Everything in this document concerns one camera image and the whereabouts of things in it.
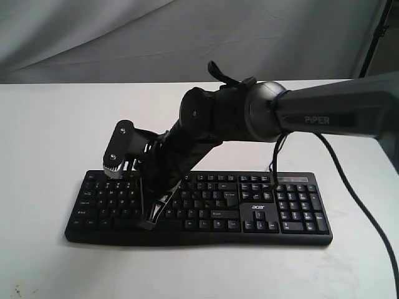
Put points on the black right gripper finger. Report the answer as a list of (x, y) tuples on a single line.
[(155, 203)]

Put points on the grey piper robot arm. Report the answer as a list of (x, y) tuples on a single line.
[(250, 111)]

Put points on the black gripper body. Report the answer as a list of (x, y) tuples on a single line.
[(172, 156)]

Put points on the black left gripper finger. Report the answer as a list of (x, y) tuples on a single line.
[(141, 199)]

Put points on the black acer keyboard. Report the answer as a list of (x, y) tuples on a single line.
[(210, 208)]

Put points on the black backdrop stand pole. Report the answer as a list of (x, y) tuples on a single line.
[(378, 31)]

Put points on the white backdrop cloth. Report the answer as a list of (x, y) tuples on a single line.
[(172, 41)]

